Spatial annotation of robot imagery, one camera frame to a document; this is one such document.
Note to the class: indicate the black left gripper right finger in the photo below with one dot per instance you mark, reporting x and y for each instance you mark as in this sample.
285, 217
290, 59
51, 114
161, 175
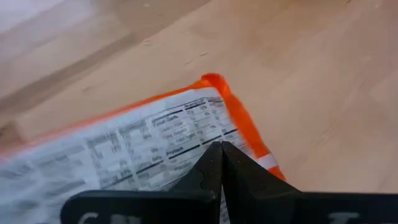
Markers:
264, 205

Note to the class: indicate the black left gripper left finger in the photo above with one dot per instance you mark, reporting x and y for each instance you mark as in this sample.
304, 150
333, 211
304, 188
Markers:
186, 205

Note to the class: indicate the orange Maruchan noodle pack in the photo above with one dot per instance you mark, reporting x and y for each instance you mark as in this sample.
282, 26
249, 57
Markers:
124, 149

